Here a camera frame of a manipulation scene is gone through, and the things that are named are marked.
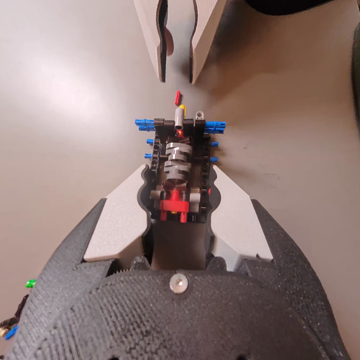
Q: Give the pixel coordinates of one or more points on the yellow lego axle connector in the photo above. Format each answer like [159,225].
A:
[182,108]

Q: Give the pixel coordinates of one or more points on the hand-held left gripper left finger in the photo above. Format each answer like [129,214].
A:
[118,225]

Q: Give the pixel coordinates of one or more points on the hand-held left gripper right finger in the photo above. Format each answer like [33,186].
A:
[239,225]

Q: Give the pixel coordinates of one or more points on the black lego chassis assembly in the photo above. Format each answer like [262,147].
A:
[177,163]

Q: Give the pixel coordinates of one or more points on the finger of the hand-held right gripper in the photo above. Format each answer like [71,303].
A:
[146,17]
[209,22]

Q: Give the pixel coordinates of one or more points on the pile of loose lego pieces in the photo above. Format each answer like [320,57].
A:
[30,283]

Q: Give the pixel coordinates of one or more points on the small red lego axle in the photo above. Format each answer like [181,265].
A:
[177,98]

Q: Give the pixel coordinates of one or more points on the person's right hand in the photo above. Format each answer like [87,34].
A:
[169,42]

